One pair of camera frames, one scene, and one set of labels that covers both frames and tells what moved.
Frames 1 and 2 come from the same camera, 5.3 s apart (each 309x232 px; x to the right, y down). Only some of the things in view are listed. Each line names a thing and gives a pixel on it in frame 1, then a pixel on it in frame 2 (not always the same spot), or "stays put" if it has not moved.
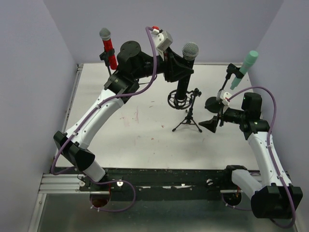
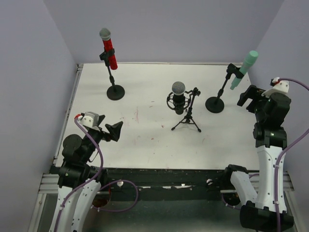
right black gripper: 221,118 → 249,97
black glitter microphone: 190,51 → 178,89
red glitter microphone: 105,34 stays put
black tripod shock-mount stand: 188,102 stays put
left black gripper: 169,68 → 106,133
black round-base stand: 212,105 stays put
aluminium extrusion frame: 54,182 stays put
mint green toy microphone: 252,56 stays put
